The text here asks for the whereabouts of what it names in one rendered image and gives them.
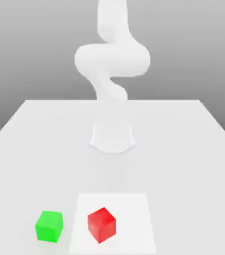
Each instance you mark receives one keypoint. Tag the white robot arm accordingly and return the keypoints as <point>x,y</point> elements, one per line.
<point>112,59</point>

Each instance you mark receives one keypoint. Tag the small red cube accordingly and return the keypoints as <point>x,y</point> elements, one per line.
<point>101,225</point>

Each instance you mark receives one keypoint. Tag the small green cube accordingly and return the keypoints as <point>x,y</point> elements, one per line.
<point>49,227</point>

